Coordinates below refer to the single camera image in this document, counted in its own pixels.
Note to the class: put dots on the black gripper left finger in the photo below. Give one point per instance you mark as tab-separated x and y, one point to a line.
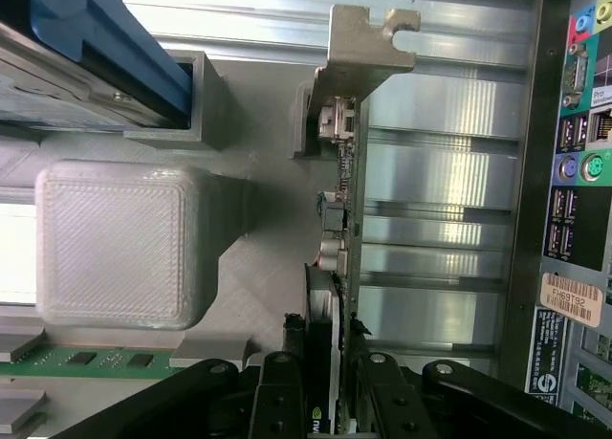
279	401

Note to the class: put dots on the green RAM stick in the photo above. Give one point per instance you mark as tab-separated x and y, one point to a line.
110	360

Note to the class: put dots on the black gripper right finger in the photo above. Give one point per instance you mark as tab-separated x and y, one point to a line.
387	401

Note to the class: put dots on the open black PC case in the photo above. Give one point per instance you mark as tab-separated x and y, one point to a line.
528	171

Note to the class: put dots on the grey parts rack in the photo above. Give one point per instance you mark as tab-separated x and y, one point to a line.
115	243

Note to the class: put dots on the hard disk in blue carrier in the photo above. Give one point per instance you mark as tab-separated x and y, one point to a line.
119	28

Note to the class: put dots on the barcode service tag sticker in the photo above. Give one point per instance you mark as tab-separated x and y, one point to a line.
570	299

